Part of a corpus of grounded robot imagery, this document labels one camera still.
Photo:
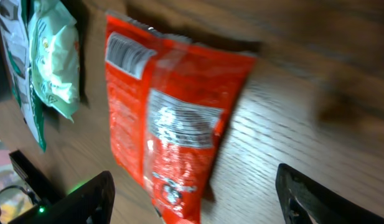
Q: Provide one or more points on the green white package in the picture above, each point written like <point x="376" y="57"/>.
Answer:
<point x="13" y="18"/>

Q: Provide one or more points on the red snack bag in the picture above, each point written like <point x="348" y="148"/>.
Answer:
<point x="170" y="100"/>

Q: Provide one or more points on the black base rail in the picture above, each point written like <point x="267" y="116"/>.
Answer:
<point x="35" y="179"/>

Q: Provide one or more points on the mint green wipes pack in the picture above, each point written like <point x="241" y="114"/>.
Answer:
<point x="54" y="56"/>

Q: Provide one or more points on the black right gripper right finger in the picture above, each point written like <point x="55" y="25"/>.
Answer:
<point x="304" y="200"/>

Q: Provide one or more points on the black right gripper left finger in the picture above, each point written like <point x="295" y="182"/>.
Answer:
<point x="92" y="202"/>

